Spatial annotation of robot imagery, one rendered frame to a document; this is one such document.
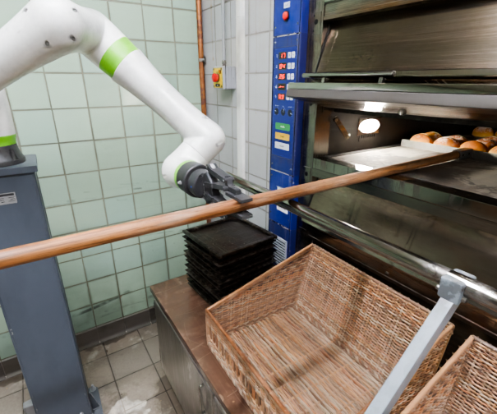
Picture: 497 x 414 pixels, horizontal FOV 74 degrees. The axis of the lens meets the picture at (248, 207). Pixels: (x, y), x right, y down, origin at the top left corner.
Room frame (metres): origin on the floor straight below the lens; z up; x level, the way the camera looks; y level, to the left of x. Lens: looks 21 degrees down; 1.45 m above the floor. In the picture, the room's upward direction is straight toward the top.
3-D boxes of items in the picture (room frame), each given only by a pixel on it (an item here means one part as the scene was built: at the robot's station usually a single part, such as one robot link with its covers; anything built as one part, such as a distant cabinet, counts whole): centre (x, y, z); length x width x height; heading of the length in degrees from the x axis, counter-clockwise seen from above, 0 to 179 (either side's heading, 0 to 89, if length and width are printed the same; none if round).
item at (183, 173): (0.88, 0.14, 1.19); 0.12 x 0.06 x 0.09; 123
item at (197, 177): (0.82, 0.10, 1.19); 0.09 x 0.07 x 0.08; 33
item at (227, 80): (1.70, 0.11, 1.46); 0.10 x 0.07 x 0.10; 33
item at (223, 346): (0.80, -0.20, 0.72); 0.56 x 0.49 x 0.28; 32
